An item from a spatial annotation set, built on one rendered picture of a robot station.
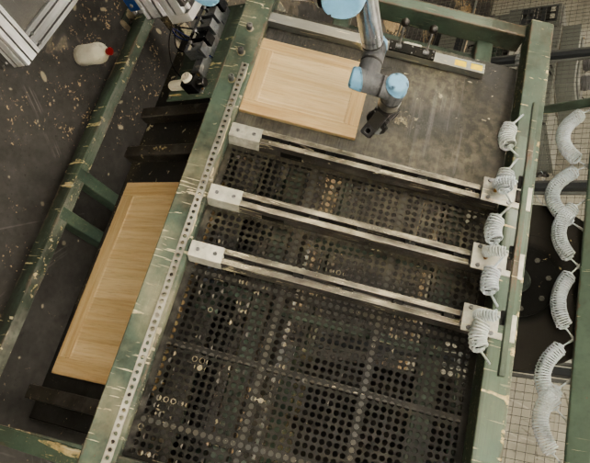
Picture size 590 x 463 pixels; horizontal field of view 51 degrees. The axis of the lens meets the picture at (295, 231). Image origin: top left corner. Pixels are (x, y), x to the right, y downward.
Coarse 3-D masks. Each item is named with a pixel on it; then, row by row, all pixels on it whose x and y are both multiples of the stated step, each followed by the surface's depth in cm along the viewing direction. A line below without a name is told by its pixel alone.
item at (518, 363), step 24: (552, 216) 284; (528, 240) 284; (576, 240) 275; (528, 264) 278; (552, 264) 275; (456, 288) 289; (528, 288) 273; (576, 288) 265; (528, 312) 269; (552, 312) 265; (456, 336) 279; (528, 336) 265; (552, 336) 261; (528, 360) 261; (552, 360) 257
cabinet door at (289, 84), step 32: (256, 64) 260; (288, 64) 262; (320, 64) 263; (352, 64) 263; (256, 96) 254; (288, 96) 256; (320, 96) 257; (352, 96) 257; (320, 128) 251; (352, 128) 252
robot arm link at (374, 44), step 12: (372, 0) 188; (360, 12) 192; (372, 12) 192; (360, 24) 197; (372, 24) 196; (360, 36) 202; (372, 36) 200; (372, 48) 204; (384, 48) 208; (360, 60) 209
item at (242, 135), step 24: (240, 144) 246; (264, 144) 241; (288, 144) 242; (312, 144) 242; (336, 168) 244; (360, 168) 239; (384, 168) 242; (408, 168) 240; (432, 192) 242; (456, 192) 238; (480, 192) 238; (528, 192) 235
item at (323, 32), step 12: (276, 24) 268; (288, 24) 266; (300, 24) 267; (312, 24) 267; (312, 36) 269; (324, 36) 267; (336, 36) 266; (348, 36) 266; (360, 48) 268; (408, 60) 267; (420, 60) 265; (444, 60) 264; (456, 72) 266; (468, 72) 264; (480, 72) 263
